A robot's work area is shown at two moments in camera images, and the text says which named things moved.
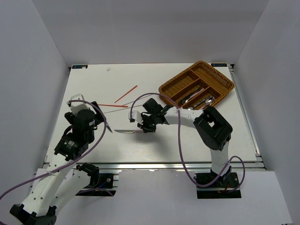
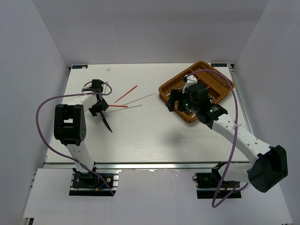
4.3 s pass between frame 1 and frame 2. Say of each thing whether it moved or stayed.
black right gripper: moved
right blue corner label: stayed
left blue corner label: stayed
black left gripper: moved
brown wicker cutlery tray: stayed
